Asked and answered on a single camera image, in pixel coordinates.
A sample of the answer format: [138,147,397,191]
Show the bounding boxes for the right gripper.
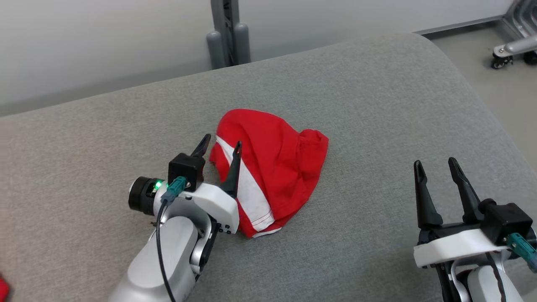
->
[413,157,511,268]

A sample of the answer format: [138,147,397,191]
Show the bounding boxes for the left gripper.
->
[128,133,243,235]

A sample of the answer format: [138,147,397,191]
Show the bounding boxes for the red shorts with white stripe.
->
[209,108,329,239]

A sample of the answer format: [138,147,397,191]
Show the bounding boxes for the grey metal wheeled stand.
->
[491,0,537,70]

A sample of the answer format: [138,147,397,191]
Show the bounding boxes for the left arm cable teal plug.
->
[156,176,187,302]

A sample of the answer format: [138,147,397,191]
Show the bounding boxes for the arm cable teal plug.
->
[487,233,537,302]
[156,176,187,302]

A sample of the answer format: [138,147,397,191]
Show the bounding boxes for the right arm cable teal plug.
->
[487,233,537,302]

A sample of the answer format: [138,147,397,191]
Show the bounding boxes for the grey metal post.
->
[210,0,240,67]

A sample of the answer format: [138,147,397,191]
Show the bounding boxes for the grey wall baseboard strip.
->
[413,16,506,36]

